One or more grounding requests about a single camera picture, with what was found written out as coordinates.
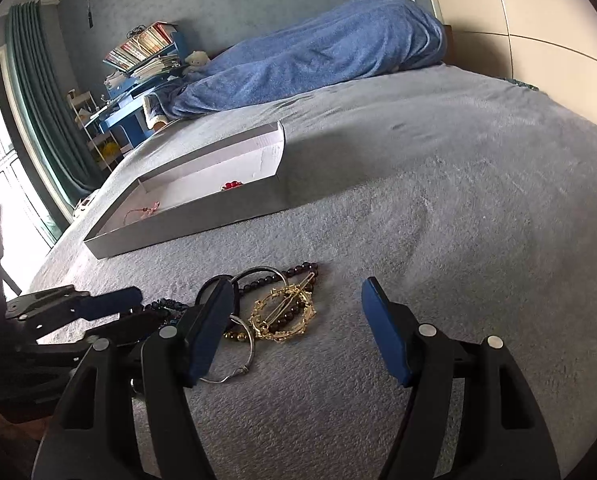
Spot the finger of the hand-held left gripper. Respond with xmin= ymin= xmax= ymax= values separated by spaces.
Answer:
xmin=4 ymin=284 xmax=145 ymax=332
xmin=28 ymin=309 xmax=182 ymax=357

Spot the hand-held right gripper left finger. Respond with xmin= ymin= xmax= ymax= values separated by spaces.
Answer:
xmin=33 ymin=279 xmax=236 ymax=480

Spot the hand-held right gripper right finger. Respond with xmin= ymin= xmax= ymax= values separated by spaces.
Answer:
xmin=361 ymin=276 xmax=561 ymax=480

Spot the large silver bangle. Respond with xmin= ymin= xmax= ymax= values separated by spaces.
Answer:
xmin=198 ymin=312 xmax=257 ymax=386

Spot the blue beaded bracelet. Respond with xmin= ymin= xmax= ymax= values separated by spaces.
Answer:
xmin=146 ymin=297 xmax=190 ymax=322

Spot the black hair tie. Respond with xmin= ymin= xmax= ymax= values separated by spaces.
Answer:
xmin=194 ymin=274 xmax=242 ymax=318

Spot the small silver ring bangle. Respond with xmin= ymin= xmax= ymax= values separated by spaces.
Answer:
xmin=231 ymin=265 xmax=288 ymax=311

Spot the dark garnet small-bead bracelet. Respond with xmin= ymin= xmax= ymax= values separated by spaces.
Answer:
xmin=223 ymin=260 xmax=320 ymax=343

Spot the shallow grey cardboard box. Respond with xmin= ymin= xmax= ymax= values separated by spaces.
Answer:
xmin=83 ymin=121 xmax=286 ymax=260

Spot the grey bed blanket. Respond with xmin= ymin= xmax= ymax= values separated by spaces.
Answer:
xmin=26 ymin=62 xmax=597 ymax=480

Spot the blue desk with shelf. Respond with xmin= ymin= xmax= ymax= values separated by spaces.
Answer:
xmin=83 ymin=27 xmax=189 ymax=156

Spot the white shelf rack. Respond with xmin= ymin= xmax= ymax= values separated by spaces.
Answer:
xmin=67 ymin=89 xmax=129 ymax=171

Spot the teal curtain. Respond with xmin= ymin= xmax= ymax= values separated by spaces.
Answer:
xmin=6 ymin=2 xmax=104 ymax=206

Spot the stack of papers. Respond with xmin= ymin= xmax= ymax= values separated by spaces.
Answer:
xmin=128 ymin=55 xmax=184 ymax=81

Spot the row of books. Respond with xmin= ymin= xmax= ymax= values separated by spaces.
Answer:
xmin=103 ymin=22 xmax=179 ymax=73

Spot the blue fleece blanket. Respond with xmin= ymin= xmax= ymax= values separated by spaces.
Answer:
xmin=148 ymin=0 xmax=449 ymax=121

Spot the beige wardrobe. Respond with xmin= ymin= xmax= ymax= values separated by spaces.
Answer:
xmin=428 ymin=0 xmax=597 ymax=131

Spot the pink string bracelet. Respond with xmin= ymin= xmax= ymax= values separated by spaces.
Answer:
xmin=123 ymin=200 xmax=162 ymax=226

